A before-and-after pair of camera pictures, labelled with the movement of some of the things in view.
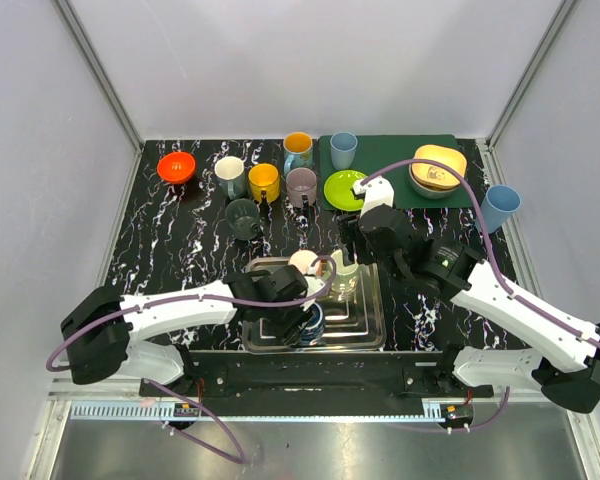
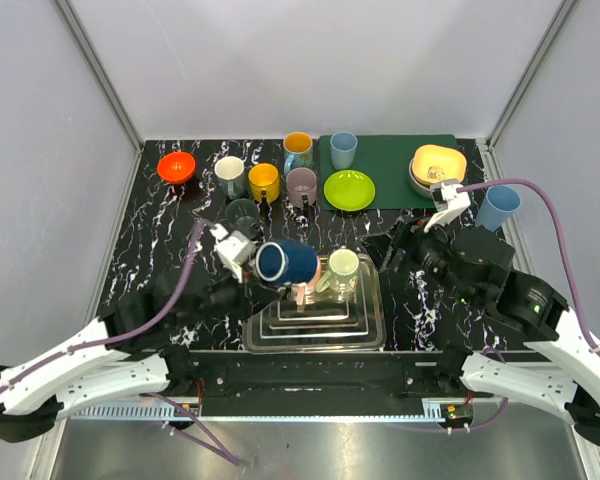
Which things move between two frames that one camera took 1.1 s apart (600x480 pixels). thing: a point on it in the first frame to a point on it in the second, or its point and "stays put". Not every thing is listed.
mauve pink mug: (301, 186) stays put
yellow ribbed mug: (264, 177) stays put
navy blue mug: (314, 332) to (286, 261)
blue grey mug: (231, 172) stays put
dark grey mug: (243, 218) stays put
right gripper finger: (349, 229) to (378, 247)
